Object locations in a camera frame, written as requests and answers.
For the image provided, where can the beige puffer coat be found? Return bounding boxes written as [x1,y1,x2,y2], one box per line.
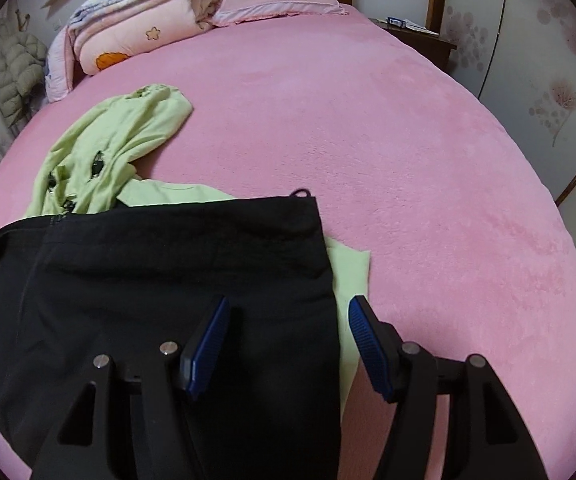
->
[0,12,50,130]

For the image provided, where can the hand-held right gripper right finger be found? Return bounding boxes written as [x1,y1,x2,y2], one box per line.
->
[348,295,551,480]

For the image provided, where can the wooden nightstand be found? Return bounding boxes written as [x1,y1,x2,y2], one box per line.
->
[368,17,457,75]

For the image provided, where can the folded floral quilt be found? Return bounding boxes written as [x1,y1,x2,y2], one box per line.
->
[65,0,229,77]

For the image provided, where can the bed with pink blanket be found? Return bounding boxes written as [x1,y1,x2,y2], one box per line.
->
[0,0,576,480]

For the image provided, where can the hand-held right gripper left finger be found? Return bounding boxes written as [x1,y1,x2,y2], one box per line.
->
[30,295,231,480]

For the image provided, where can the green and black hooded jacket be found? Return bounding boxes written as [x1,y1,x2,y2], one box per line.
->
[0,82,371,480]

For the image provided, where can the white papers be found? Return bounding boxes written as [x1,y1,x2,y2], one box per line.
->
[405,20,441,37]

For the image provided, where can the small cartoon print pillow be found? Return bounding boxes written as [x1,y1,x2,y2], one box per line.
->
[44,25,76,106]

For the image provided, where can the floral wardrobe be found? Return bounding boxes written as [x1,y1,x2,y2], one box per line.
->
[430,0,576,206]

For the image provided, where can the pink pillow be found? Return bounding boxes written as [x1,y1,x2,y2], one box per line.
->
[210,0,347,26]

